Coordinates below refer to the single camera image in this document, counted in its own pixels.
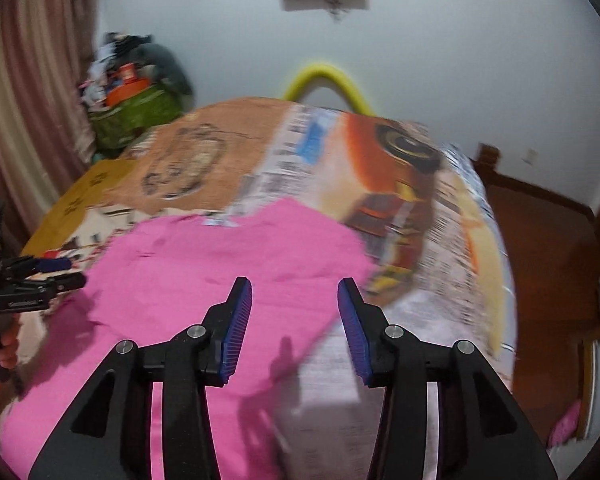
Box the pink polo shirt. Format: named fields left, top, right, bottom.
left=0, top=200, right=372, bottom=479

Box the person's left hand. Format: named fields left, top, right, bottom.
left=0, top=313, right=20, bottom=370

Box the printed collage bedsheet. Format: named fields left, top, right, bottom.
left=0, top=98, right=516, bottom=479

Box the green storage bin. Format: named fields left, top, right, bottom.
left=87, top=86, right=183, bottom=151

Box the orange box on bin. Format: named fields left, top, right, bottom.
left=106, top=78, right=151, bottom=107

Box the striped red beige curtain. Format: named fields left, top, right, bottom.
left=0, top=0, right=96, bottom=247

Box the pink cloth on floor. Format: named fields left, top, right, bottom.
left=547, top=400, right=582, bottom=448

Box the grey plush toy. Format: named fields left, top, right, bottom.
left=130, top=42, right=193, bottom=96

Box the yellow foam arch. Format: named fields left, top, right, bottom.
left=282, top=63, right=376, bottom=116

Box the wooden footboard post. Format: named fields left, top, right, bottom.
left=474, top=143, right=501, bottom=177

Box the white wall socket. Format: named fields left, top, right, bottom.
left=524, top=148, right=538, bottom=166

